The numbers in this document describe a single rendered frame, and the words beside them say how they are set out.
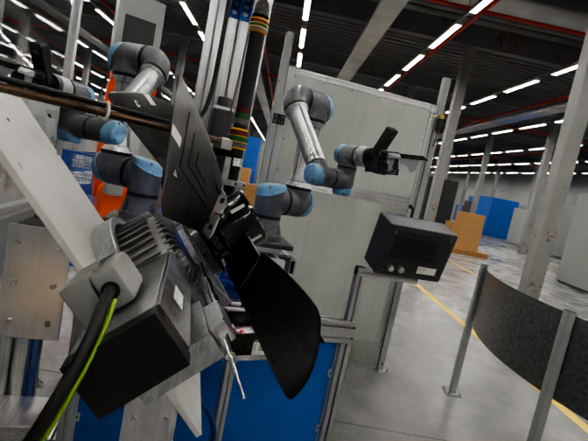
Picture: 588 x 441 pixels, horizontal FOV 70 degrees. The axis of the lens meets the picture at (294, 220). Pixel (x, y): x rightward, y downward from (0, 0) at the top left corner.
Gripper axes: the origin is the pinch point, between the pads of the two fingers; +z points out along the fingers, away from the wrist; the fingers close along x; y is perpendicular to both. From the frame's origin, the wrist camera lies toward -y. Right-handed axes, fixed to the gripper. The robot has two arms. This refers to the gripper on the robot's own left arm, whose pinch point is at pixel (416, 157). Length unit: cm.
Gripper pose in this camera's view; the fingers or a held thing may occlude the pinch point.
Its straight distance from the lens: 144.9
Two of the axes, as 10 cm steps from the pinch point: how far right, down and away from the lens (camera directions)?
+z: 6.2, 2.1, -7.6
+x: -7.8, 0.5, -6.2
